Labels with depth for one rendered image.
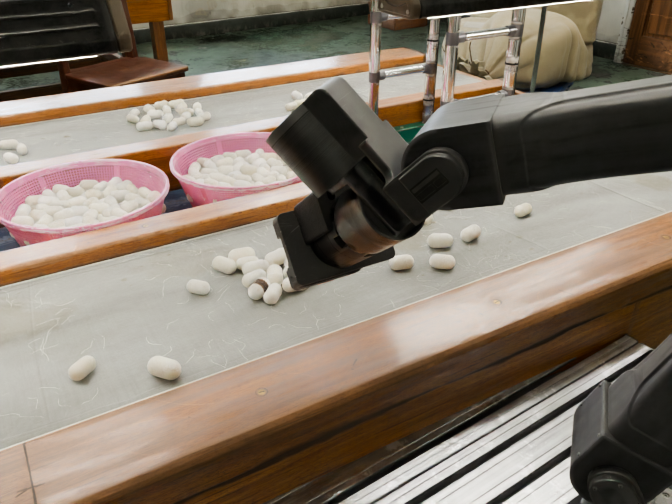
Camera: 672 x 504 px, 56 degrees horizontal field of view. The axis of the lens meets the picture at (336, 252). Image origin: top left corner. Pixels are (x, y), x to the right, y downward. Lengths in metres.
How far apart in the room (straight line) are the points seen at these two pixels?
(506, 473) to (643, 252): 0.38
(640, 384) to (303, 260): 0.28
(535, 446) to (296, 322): 0.30
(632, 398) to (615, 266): 0.38
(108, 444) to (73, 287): 0.32
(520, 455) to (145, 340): 0.43
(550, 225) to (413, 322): 0.37
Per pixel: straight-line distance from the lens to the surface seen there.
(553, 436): 0.75
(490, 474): 0.70
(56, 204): 1.12
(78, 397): 0.70
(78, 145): 1.38
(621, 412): 0.53
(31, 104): 1.60
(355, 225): 0.47
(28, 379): 0.75
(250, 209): 0.97
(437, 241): 0.90
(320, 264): 0.55
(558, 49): 3.67
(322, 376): 0.64
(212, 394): 0.63
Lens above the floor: 1.19
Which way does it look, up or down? 30 degrees down
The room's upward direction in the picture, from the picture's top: straight up
